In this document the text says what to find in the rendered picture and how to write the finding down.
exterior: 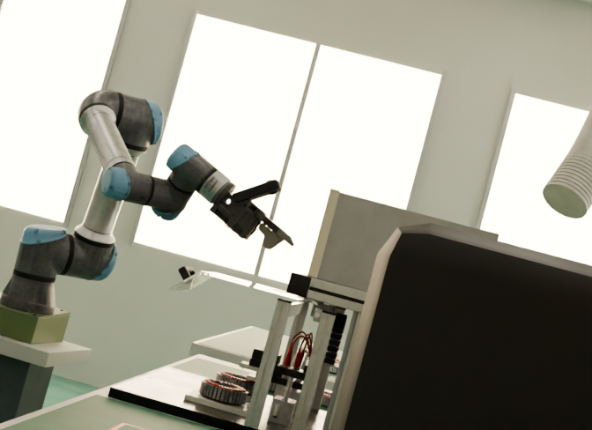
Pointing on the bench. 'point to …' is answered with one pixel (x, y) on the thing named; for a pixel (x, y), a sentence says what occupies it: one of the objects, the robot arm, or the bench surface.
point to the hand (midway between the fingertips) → (291, 240)
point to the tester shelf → (326, 292)
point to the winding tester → (363, 237)
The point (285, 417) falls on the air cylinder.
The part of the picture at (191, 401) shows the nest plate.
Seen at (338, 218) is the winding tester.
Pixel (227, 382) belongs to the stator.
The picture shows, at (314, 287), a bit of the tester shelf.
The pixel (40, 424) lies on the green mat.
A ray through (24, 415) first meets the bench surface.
